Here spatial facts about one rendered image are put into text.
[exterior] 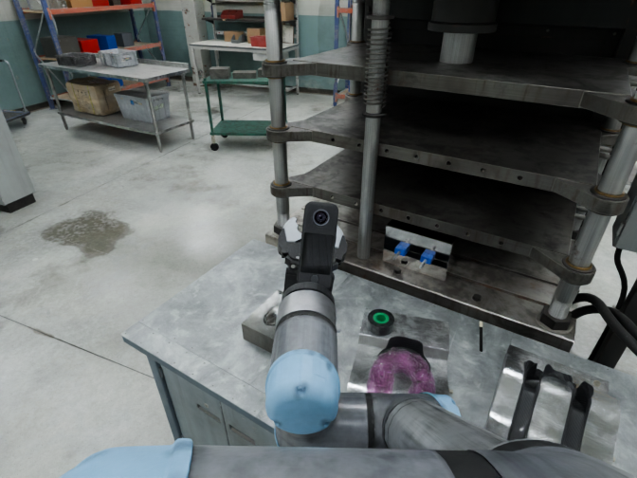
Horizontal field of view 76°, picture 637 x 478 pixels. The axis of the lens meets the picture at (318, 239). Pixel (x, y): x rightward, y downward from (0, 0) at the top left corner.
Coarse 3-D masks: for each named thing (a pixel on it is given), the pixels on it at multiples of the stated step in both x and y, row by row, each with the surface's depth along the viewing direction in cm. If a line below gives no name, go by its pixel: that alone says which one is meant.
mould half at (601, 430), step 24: (504, 360) 119; (552, 360) 118; (504, 384) 104; (552, 384) 102; (576, 384) 111; (504, 408) 101; (552, 408) 99; (600, 408) 97; (504, 432) 97; (528, 432) 97; (552, 432) 96; (600, 432) 94; (600, 456) 91
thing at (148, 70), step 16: (48, 64) 524; (96, 64) 525; (144, 64) 524; (160, 64) 518; (176, 64) 505; (48, 80) 542; (128, 80) 462; (144, 80) 450; (64, 112) 562; (80, 112) 564; (128, 128) 507; (144, 128) 502; (160, 128) 500; (192, 128) 536; (160, 144) 497
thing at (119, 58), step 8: (120, 48) 529; (104, 56) 509; (112, 56) 500; (120, 56) 501; (128, 56) 527; (136, 56) 519; (104, 64) 516; (112, 64) 507; (120, 64) 503; (128, 64) 512; (136, 64) 522
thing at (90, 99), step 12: (72, 84) 543; (84, 84) 536; (96, 84) 536; (108, 84) 541; (72, 96) 554; (84, 96) 540; (96, 96) 531; (108, 96) 545; (84, 108) 553; (96, 108) 541; (108, 108) 548
